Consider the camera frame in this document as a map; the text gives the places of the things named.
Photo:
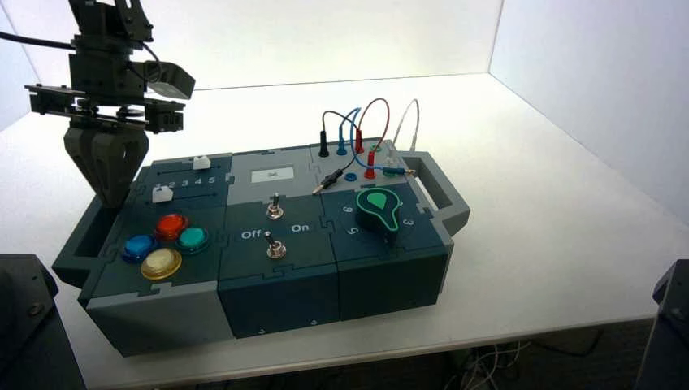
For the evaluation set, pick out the dark rotary knob green pointer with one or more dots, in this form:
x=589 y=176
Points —
x=377 y=212

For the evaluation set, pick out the blue round push button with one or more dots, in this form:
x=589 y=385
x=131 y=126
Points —
x=139 y=246

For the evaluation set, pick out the dark green grey task box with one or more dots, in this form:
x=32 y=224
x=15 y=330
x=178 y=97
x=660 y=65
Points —
x=274 y=290

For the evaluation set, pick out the white slider knob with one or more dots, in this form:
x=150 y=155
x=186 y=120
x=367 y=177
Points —
x=202 y=162
x=162 y=195

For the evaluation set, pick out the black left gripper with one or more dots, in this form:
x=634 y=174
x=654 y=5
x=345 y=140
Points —
x=102 y=72

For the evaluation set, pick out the metal toggle switch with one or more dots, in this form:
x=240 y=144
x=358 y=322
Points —
x=276 y=250
x=275 y=211

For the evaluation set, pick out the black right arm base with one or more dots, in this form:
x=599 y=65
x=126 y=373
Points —
x=667 y=350

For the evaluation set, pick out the small white display screen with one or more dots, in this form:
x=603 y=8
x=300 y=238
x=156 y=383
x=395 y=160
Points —
x=273 y=174

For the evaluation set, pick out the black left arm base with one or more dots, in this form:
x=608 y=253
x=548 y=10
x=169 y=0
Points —
x=27 y=334

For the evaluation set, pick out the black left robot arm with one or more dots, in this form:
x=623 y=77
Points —
x=107 y=19

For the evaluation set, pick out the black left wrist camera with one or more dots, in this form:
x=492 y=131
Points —
x=172 y=81

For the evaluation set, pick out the green round push button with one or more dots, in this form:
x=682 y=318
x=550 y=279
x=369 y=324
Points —
x=192 y=238

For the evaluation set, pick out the yellow round push button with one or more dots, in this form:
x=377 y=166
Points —
x=160 y=262

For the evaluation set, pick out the red round push button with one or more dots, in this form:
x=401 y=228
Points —
x=171 y=224

